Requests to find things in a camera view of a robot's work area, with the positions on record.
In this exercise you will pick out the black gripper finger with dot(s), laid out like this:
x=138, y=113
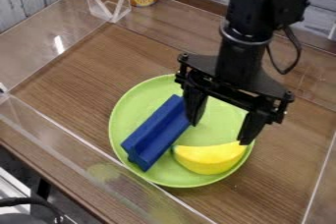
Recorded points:
x=253, y=123
x=196, y=100

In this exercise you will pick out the blue plastic block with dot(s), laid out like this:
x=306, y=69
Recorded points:
x=157, y=132

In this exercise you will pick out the green round plate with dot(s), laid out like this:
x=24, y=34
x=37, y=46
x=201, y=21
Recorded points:
x=217, y=129

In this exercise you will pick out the clear acrylic tray wall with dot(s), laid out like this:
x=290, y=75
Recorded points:
x=68, y=63

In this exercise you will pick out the yellow toy banana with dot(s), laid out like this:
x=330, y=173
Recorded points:
x=208, y=160

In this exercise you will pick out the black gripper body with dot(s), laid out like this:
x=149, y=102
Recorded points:
x=256, y=94

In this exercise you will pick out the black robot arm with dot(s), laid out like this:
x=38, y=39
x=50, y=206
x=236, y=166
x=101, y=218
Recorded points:
x=230, y=76

